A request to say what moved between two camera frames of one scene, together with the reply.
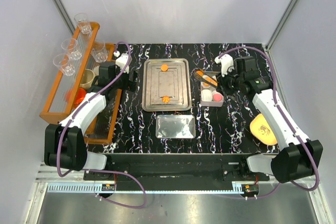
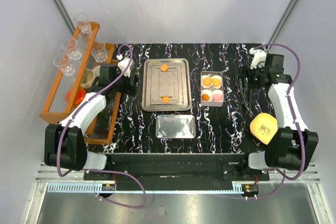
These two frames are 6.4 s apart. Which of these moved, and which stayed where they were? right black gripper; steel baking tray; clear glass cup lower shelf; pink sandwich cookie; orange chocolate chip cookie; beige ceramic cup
Moved: orange chocolate chip cookie; right black gripper
Stayed: beige ceramic cup; steel baking tray; clear glass cup lower shelf; pink sandwich cookie
